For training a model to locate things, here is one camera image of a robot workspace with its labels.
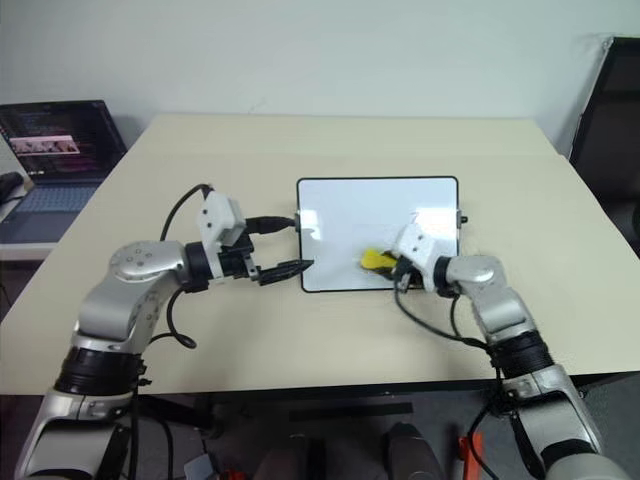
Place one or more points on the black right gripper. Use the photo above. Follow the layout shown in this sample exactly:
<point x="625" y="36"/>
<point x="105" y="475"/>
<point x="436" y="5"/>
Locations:
<point x="406" y="278"/>

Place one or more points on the black office chair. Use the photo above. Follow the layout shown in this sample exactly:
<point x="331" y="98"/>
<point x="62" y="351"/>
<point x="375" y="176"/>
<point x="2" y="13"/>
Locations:
<point x="607" y="130"/>

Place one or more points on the orange clamp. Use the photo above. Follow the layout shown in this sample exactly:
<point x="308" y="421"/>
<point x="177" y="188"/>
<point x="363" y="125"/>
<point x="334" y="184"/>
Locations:
<point x="472" y="452"/>

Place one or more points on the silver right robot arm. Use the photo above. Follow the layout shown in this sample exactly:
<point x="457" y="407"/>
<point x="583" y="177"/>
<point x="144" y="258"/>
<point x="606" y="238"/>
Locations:
<point x="510" y="320"/>

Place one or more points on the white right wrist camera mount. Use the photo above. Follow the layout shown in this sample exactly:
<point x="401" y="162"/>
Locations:
<point x="416" y="246"/>

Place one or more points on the yellow whiteboard eraser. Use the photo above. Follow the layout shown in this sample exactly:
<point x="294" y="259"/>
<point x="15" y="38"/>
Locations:
<point x="372" y="260"/>

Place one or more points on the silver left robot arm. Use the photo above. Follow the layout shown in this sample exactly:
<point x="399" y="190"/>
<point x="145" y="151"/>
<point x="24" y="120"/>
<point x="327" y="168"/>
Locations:
<point x="125" y="300"/>

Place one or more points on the black-framed whiteboard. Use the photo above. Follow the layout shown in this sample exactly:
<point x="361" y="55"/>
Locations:
<point x="350" y="225"/>

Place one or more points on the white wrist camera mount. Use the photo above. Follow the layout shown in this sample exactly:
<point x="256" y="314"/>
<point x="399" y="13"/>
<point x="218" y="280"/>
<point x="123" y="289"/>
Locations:
<point x="218" y="217"/>
<point x="416" y="246"/>

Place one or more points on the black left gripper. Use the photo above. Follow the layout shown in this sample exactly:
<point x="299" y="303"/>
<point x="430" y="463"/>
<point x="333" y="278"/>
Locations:
<point x="239" y="260"/>

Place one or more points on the open dark laptop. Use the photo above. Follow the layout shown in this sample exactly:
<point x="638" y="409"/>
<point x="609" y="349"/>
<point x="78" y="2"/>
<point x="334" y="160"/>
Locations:
<point x="55" y="160"/>

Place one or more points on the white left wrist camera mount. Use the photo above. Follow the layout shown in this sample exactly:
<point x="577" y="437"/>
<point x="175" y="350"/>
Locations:
<point x="218" y="217"/>

